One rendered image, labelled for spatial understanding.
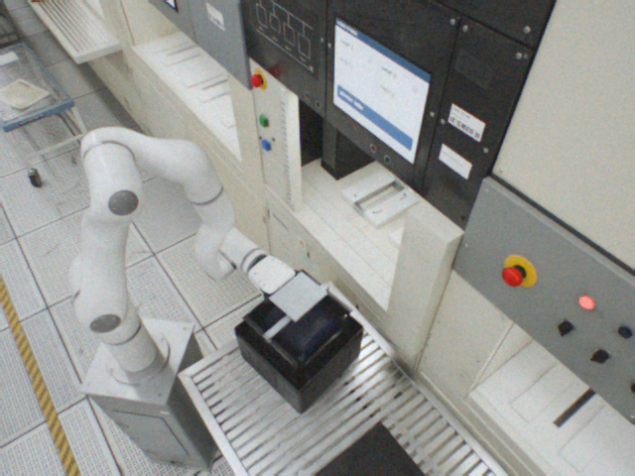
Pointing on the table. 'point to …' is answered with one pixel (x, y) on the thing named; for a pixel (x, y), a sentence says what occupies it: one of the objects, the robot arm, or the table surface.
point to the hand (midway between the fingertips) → (298, 298)
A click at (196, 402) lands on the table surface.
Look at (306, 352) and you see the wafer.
